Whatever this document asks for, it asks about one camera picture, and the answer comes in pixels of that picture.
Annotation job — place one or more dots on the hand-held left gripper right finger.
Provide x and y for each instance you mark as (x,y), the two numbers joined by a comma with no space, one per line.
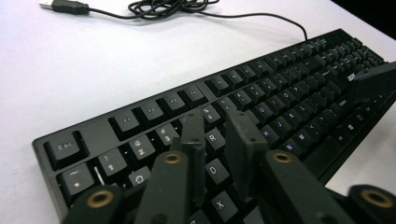
(249,161)

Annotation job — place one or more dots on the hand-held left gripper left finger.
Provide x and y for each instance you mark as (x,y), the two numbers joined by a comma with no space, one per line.
(193,161)

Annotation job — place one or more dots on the black computer keyboard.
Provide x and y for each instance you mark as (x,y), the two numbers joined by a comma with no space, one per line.
(99,130)

